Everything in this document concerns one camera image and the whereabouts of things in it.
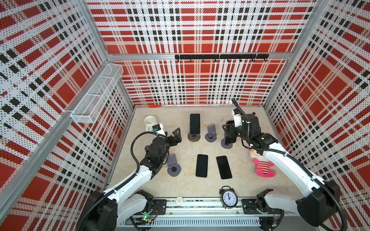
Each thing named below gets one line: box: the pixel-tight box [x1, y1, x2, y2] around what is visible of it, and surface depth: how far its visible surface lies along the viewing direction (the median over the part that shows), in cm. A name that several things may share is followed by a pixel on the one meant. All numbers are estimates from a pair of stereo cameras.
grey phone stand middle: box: [204, 124, 218, 143], surface depth 100 cm
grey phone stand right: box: [220, 138, 233, 149], surface depth 100 cm
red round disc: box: [148, 104, 163, 108], surface depth 129 cm
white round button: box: [174, 195, 184, 206], surface depth 77 cm
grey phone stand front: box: [167, 153, 182, 178], surface depth 85 cm
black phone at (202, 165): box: [195, 154, 209, 178], surface depth 90 cm
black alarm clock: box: [219, 185, 239, 210], surface depth 76 cm
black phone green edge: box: [189, 113, 201, 135], surface depth 96 cm
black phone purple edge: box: [216, 155, 233, 180], surface depth 88 cm
